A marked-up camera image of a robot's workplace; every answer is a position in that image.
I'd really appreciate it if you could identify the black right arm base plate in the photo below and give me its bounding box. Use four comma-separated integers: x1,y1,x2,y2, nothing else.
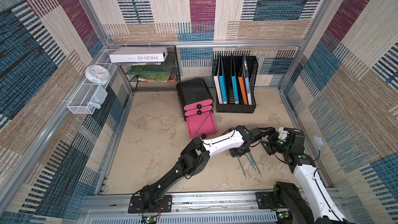
255,191,278,211

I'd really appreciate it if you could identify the black mesh wire shelf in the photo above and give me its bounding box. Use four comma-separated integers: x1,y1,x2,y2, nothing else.
118,45,181,93

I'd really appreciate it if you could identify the white round clock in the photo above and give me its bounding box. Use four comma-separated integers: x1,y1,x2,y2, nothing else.
85,64,111,85

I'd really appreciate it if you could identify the white folio box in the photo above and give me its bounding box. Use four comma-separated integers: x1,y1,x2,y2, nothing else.
109,46,168,63

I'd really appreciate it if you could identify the white wire basket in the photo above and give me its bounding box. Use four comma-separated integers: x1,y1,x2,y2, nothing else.
67,63,117,115

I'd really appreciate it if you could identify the orange folder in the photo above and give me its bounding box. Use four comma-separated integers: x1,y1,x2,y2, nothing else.
238,67,248,105

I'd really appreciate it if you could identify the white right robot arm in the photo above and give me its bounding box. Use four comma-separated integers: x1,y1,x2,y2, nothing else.
260,127,350,224

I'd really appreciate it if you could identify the green pencil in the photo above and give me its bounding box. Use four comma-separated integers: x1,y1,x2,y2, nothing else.
237,157,248,180
195,116,209,134
245,153,257,171
249,152,262,177

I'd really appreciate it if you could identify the white binder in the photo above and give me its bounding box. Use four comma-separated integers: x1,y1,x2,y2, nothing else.
214,57,223,104

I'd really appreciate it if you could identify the pink top drawer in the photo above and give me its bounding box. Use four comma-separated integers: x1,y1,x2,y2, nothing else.
183,99,213,111

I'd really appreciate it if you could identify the black mesh file holder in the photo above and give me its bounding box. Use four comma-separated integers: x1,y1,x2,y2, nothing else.
213,55,258,114

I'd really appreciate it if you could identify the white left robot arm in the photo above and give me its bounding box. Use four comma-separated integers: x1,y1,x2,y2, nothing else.
137,125,267,212

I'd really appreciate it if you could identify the green book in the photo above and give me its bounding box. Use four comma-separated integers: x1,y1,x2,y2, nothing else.
127,65,173,76

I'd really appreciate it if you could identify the light blue cloth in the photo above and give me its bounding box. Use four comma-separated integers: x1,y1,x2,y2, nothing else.
87,86,108,110

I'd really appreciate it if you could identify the black drawer cabinet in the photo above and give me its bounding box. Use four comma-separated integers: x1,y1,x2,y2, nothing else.
176,78,214,111

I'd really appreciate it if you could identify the teal folder right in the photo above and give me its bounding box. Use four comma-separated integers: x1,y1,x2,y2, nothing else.
231,56,239,105

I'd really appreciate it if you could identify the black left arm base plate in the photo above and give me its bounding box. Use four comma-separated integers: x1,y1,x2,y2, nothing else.
127,195,173,214

